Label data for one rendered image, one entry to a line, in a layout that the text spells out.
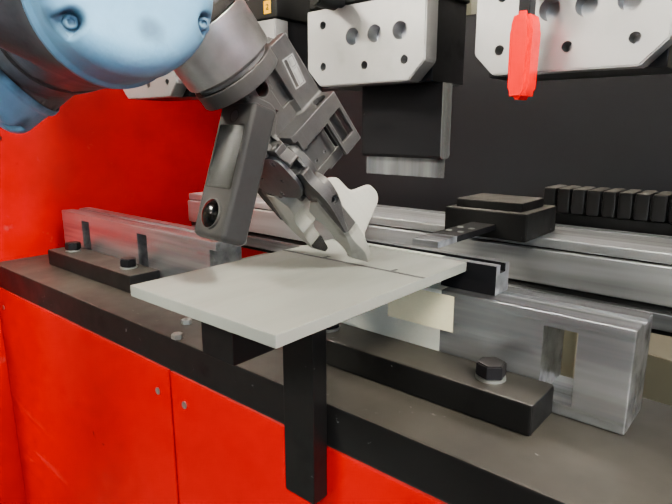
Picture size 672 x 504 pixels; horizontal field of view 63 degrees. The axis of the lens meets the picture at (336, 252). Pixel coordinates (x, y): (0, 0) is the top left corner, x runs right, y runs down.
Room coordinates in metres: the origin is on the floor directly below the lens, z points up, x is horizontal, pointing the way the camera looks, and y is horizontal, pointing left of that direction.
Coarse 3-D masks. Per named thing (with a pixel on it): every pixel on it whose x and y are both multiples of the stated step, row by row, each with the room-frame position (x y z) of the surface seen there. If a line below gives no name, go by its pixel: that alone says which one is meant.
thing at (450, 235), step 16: (448, 208) 0.77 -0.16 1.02; (464, 208) 0.76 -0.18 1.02; (480, 208) 0.75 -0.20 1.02; (496, 208) 0.74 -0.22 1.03; (512, 208) 0.72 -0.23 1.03; (528, 208) 0.73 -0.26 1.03; (544, 208) 0.75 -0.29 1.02; (448, 224) 0.77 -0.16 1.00; (464, 224) 0.73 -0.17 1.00; (480, 224) 0.73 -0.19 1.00; (496, 224) 0.73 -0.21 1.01; (512, 224) 0.71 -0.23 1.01; (528, 224) 0.70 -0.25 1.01; (544, 224) 0.75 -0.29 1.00; (416, 240) 0.63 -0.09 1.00; (432, 240) 0.62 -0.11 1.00; (448, 240) 0.63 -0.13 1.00; (512, 240) 0.71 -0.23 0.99; (528, 240) 0.71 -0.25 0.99
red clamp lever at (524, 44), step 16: (528, 0) 0.45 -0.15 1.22; (528, 16) 0.44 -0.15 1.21; (512, 32) 0.45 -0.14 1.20; (528, 32) 0.44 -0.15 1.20; (512, 48) 0.45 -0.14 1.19; (528, 48) 0.44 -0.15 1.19; (512, 64) 0.45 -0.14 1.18; (528, 64) 0.44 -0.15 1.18; (512, 80) 0.45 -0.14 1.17; (528, 80) 0.44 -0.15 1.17; (512, 96) 0.45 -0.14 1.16; (528, 96) 0.45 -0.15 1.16
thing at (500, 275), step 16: (368, 240) 0.64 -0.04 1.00; (448, 256) 0.56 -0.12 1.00; (464, 256) 0.56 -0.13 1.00; (480, 256) 0.56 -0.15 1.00; (464, 272) 0.54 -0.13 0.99; (480, 272) 0.53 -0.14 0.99; (496, 272) 0.52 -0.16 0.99; (464, 288) 0.54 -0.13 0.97; (480, 288) 0.53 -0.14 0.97; (496, 288) 0.52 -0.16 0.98
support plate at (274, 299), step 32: (256, 256) 0.56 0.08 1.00; (288, 256) 0.56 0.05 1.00; (320, 256) 0.56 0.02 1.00; (384, 256) 0.56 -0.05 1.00; (416, 256) 0.56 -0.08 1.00; (160, 288) 0.44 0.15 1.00; (192, 288) 0.44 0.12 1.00; (224, 288) 0.44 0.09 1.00; (256, 288) 0.44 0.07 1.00; (288, 288) 0.44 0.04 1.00; (320, 288) 0.44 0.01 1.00; (352, 288) 0.44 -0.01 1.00; (384, 288) 0.44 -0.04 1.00; (416, 288) 0.46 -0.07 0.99; (224, 320) 0.37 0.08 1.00; (256, 320) 0.36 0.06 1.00; (288, 320) 0.36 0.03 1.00; (320, 320) 0.37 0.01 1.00
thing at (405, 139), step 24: (384, 96) 0.61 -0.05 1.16; (408, 96) 0.59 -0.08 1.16; (432, 96) 0.57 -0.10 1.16; (384, 120) 0.61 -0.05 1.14; (408, 120) 0.59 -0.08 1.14; (432, 120) 0.57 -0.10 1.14; (384, 144) 0.61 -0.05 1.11; (408, 144) 0.59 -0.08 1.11; (432, 144) 0.57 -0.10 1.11; (384, 168) 0.62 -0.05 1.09; (408, 168) 0.60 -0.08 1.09; (432, 168) 0.58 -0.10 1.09
